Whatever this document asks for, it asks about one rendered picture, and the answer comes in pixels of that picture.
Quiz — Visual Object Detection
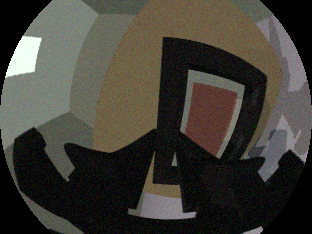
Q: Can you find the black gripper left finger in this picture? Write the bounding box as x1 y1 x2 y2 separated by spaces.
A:
64 129 156 210

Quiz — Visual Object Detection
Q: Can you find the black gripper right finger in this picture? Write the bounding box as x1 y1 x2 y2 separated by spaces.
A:
175 132 265 213

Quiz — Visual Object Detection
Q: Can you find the brown flat rectangular board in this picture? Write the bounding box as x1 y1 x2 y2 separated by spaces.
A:
93 0 284 160

